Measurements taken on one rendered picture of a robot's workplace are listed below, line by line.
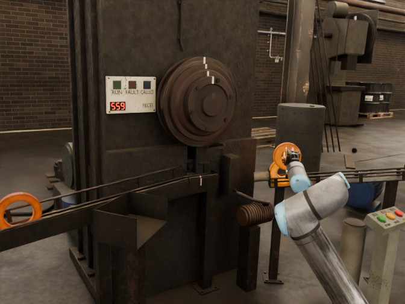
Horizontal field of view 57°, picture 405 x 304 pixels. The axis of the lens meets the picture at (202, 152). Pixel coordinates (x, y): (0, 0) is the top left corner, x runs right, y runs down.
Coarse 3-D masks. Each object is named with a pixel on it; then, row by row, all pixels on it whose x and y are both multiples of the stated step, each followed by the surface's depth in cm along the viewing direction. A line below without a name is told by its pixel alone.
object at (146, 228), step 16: (128, 192) 174; (96, 208) 153; (112, 208) 163; (128, 208) 176; (144, 208) 173; (160, 208) 170; (96, 224) 152; (112, 224) 149; (128, 224) 146; (144, 224) 167; (160, 224) 167; (96, 240) 154; (112, 240) 151; (128, 240) 147; (144, 240) 154; (128, 256) 165; (144, 256) 168; (128, 272) 167; (144, 272) 170; (128, 288) 169; (144, 288) 171
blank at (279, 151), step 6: (282, 144) 208; (288, 144) 208; (276, 150) 209; (282, 150) 209; (294, 150) 208; (276, 156) 209; (300, 156) 209; (276, 162) 210; (282, 162) 210; (282, 168) 210
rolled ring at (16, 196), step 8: (16, 192) 159; (24, 192) 161; (8, 200) 156; (16, 200) 158; (24, 200) 159; (32, 200) 161; (0, 208) 155; (40, 208) 164; (0, 216) 156; (32, 216) 165; (40, 216) 165; (0, 224) 156; (8, 224) 159
